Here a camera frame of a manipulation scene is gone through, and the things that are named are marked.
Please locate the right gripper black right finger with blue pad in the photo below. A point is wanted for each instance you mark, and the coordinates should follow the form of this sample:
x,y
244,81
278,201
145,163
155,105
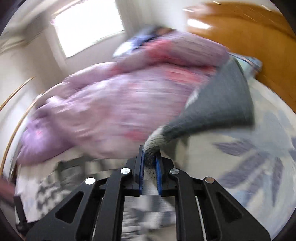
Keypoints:
x,y
204,209

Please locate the bright window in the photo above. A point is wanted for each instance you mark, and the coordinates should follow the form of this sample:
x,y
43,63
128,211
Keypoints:
x,y
84,23

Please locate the purple pink floral quilt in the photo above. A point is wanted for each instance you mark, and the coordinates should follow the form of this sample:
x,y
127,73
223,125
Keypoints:
x,y
109,109

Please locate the orange wooden headboard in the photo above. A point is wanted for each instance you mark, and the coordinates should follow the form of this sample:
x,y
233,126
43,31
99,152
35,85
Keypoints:
x,y
255,31

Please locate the light blue striped pillow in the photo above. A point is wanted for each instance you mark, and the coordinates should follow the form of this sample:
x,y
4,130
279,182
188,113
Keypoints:
x,y
250,65

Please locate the white floral bed sheet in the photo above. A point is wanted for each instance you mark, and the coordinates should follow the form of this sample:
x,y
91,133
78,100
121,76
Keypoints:
x,y
255,165

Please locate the grey white checkered knit sweater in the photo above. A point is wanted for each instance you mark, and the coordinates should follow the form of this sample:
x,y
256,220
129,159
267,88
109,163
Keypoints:
x,y
224,102

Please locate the wooden pole rack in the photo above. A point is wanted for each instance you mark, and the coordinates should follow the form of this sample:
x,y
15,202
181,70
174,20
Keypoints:
x,y
15,105

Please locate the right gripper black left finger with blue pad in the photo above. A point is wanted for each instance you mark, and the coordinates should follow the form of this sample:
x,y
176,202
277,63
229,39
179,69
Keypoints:
x,y
94,210

